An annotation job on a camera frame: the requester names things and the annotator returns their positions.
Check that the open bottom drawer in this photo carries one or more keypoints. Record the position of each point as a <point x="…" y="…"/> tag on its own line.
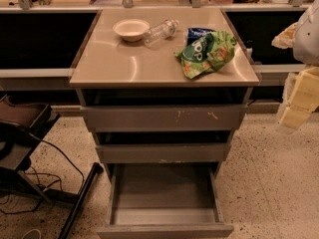
<point x="164" y="201"/>

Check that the black metal leg bar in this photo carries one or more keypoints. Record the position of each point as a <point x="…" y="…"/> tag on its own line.
<point x="96" y="169"/>

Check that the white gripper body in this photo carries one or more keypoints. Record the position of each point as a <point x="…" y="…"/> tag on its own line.
<point x="307" y="40"/>

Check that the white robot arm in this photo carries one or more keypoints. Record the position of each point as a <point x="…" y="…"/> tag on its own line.
<point x="306" y="44"/>

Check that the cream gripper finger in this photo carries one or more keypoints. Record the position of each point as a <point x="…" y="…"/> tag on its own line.
<point x="300" y="99"/>

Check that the middle drawer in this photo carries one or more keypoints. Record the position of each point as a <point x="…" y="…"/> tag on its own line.
<point x="162" y="153"/>

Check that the top drawer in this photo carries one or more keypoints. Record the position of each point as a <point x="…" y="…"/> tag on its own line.
<point x="162" y="118"/>

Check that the grey drawer cabinet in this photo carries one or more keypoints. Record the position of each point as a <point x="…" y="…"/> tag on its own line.
<point x="112" y="72"/>

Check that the clear plastic water bottle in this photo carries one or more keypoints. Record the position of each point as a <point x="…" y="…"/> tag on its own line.
<point x="159" y="32"/>

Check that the dark chair with tray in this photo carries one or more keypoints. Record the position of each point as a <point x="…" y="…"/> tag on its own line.
<point x="22" y="127"/>

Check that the blue pepsi can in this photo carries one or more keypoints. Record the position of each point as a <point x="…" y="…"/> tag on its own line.
<point x="194" y="34"/>

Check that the green rice chip bag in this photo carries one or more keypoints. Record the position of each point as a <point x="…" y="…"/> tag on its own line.
<point x="208" y="54"/>

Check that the white paper bowl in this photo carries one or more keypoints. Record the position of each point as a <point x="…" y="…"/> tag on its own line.
<point x="131" y="30"/>

